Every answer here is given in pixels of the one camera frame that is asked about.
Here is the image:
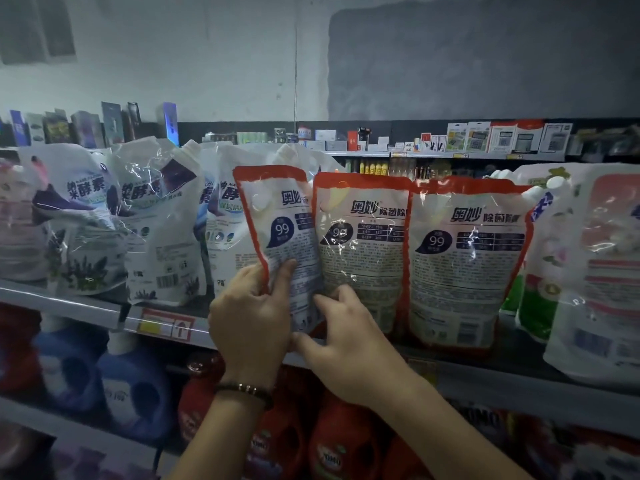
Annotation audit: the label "person's left hand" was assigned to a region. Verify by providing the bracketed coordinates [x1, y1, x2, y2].
[208, 259, 299, 393]

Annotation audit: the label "row of small bottles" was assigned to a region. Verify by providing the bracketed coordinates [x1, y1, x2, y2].
[330, 155, 501, 181]

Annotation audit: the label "red-framed price tag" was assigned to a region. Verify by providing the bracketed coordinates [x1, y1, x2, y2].
[137, 307, 197, 344]

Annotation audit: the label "row of red detergent bottles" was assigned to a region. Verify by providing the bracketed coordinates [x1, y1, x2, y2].
[178, 349, 421, 480]

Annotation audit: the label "dark background shelf unit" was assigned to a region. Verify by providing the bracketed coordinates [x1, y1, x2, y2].
[0, 117, 640, 181]

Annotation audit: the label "dark beaded bracelet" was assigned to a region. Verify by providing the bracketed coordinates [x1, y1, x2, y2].
[215, 381, 274, 411]

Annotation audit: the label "row of small toiletry boxes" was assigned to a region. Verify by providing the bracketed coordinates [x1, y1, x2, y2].
[235, 119, 576, 156]

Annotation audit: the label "person's right forearm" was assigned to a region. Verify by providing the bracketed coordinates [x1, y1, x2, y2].
[365, 379, 531, 480]

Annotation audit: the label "rose green detergent pouches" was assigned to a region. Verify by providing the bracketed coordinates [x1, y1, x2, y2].
[490, 163, 576, 344]

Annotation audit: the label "row of boxed goods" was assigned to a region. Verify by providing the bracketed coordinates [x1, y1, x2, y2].
[8, 99, 181, 148]

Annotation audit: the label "person's right hand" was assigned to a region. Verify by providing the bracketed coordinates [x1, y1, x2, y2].
[292, 283, 409, 414]

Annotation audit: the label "grey metal shelf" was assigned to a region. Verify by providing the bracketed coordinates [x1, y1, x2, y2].
[0, 279, 640, 480]

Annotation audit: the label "white lavender detergent pouches group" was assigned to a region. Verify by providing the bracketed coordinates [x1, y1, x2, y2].
[15, 135, 346, 311]

